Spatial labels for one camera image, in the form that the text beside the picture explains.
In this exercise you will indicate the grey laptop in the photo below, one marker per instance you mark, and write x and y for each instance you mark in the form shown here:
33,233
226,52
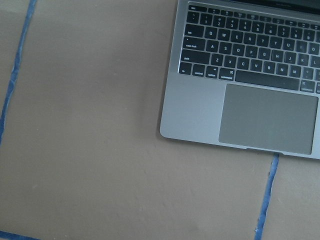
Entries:
245,74

